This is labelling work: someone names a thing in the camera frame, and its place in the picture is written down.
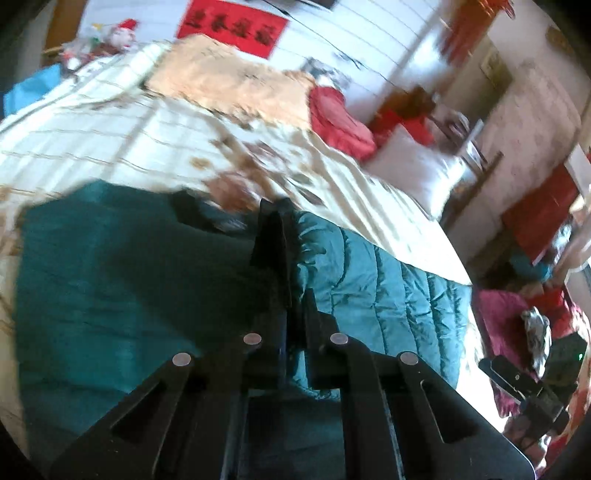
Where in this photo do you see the wooden chair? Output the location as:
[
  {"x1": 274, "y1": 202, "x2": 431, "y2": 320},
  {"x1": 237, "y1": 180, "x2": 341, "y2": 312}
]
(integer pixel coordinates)
[{"x1": 428, "y1": 111, "x2": 504, "y2": 230}]

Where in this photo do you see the framed portrait photo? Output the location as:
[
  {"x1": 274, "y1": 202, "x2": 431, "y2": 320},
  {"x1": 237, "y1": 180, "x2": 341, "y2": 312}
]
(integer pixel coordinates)
[{"x1": 301, "y1": 57, "x2": 352, "y2": 93}]

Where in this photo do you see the red heart-shaped cushion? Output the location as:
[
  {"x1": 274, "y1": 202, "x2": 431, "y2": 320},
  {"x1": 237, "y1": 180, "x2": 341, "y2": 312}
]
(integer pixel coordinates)
[{"x1": 308, "y1": 86, "x2": 377, "y2": 162}]

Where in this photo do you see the cream floral bed sheet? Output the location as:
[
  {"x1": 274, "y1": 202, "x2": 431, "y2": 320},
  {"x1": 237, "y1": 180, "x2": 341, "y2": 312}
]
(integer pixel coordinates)
[{"x1": 1, "y1": 43, "x2": 468, "y2": 454}]

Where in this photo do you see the blue paper bag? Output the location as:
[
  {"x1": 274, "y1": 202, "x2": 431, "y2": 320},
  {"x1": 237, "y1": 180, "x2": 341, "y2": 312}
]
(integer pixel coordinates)
[{"x1": 1, "y1": 64, "x2": 61, "y2": 119}]

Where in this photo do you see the yellow ruffled pillow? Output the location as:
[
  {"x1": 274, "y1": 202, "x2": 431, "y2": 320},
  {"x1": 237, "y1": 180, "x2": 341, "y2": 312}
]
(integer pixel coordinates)
[{"x1": 146, "y1": 34, "x2": 315, "y2": 130}]

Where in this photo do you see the white satin pillow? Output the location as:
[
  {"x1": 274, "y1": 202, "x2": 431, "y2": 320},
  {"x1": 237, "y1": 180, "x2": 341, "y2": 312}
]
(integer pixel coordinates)
[{"x1": 365, "y1": 125, "x2": 466, "y2": 220}]

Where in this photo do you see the plush toy with red hat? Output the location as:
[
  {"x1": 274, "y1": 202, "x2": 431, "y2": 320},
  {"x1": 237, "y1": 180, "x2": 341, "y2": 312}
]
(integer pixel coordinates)
[{"x1": 106, "y1": 19, "x2": 138, "y2": 51}]

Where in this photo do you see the dark green quilted puffer jacket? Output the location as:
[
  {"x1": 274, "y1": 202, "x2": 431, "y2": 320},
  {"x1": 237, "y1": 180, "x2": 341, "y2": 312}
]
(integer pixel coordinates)
[{"x1": 14, "y1": 181, "x2": 472, "y2": 471}]

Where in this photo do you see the red Chinese characters banner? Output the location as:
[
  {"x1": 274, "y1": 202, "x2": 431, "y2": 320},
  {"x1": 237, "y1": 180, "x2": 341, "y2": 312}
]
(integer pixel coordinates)
[{"x1": 176, "y1": 0, "x2": 287, "y2": 59}]

